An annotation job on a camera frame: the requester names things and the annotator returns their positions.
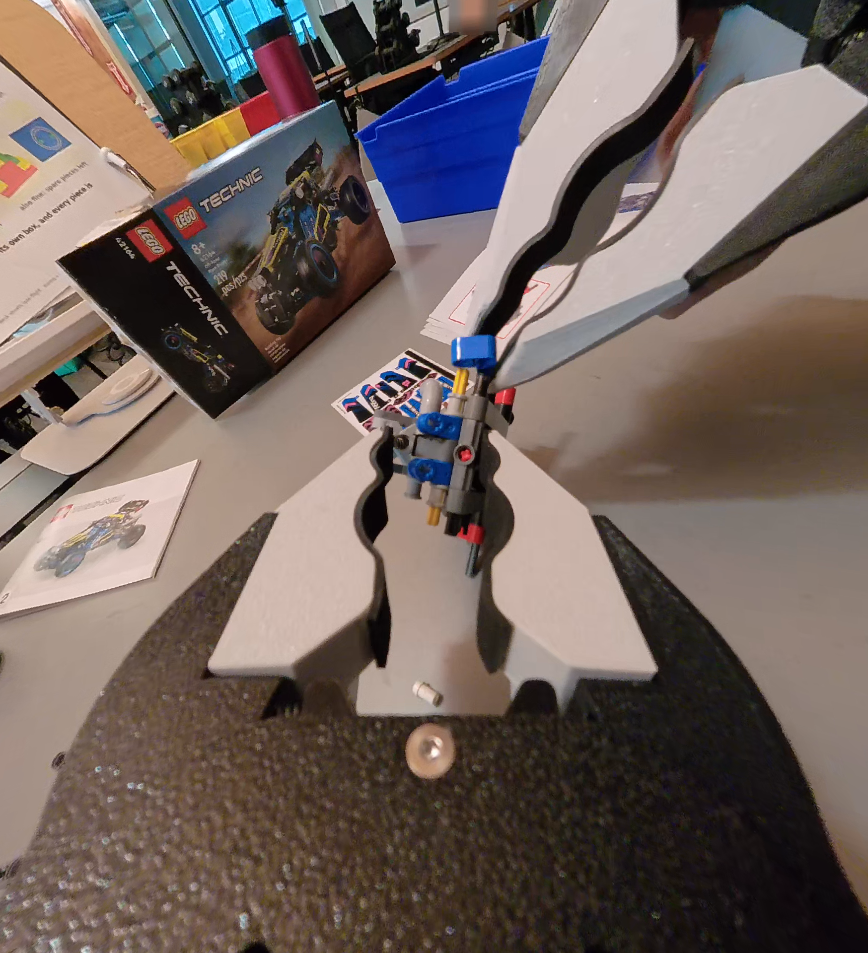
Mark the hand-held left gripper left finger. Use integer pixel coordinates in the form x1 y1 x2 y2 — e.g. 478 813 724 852
207 428 394 680

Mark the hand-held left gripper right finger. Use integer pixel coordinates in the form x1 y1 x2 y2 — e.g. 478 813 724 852
471 428 658 708

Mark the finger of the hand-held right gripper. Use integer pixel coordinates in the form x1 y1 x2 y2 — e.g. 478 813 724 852
471 0 696 336
495 66 868 388

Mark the grey and blue lego assembly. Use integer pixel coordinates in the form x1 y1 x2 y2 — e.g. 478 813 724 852
373 372 517 578

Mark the closed lego instruction booklet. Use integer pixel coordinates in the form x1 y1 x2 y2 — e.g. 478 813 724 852
0 459 201 623

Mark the lego sticker sheet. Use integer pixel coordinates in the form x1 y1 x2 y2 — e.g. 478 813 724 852
331 348 457 434

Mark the open lego instruction booklet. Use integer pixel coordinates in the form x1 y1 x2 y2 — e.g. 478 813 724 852
423 182 662 347

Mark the lego set box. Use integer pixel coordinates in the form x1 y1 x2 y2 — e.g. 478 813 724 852
56 100 398 419

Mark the blue plastic bin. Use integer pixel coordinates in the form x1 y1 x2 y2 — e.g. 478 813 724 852
356 33 550 224

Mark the background wooden table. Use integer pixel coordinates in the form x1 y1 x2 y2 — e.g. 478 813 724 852
311 30 547 105

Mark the maroon tumbler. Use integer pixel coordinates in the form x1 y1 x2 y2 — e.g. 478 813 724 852
254 36 321 120

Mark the red plastic bin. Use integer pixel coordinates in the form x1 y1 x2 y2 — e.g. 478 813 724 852
239 95 280 136

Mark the white sheet holder base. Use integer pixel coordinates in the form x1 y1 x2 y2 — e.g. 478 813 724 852
0 290 107 410

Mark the yellow plastic bin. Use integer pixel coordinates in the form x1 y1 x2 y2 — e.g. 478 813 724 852
171 104 252 168

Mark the white printed instruction sheet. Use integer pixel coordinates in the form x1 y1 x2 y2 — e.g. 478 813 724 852
0 11 153 366

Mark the brown cardboard box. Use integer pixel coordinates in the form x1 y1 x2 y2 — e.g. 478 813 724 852
0 0 197 191

